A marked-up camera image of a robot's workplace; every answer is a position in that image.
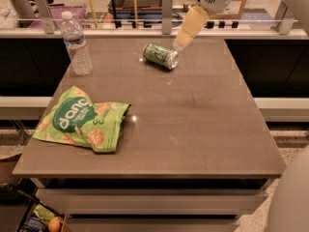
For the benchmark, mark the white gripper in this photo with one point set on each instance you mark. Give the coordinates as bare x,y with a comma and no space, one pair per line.
195,19

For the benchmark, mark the green soda can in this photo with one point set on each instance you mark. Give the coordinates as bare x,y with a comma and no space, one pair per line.
160,55

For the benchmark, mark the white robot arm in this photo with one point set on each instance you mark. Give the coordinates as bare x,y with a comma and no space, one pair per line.
289,208

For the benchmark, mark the cardboard box with label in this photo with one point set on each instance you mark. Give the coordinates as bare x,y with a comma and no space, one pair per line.
233,11

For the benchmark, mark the clear plastic water bottle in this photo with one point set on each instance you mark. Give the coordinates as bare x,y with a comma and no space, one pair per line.
76,45

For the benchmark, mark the green chips bag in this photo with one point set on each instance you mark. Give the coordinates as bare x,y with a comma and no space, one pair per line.
75,120

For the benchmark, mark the glass railing with metal posts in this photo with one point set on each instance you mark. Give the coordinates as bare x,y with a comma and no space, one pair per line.
257,22

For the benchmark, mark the grey table drawer unit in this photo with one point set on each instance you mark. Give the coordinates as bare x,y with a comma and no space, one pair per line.
153,205

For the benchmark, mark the orange fruit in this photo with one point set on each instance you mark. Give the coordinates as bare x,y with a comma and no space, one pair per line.
55,225

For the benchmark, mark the box of snacks on floor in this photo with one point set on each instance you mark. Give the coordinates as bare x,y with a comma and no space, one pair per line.
38,220

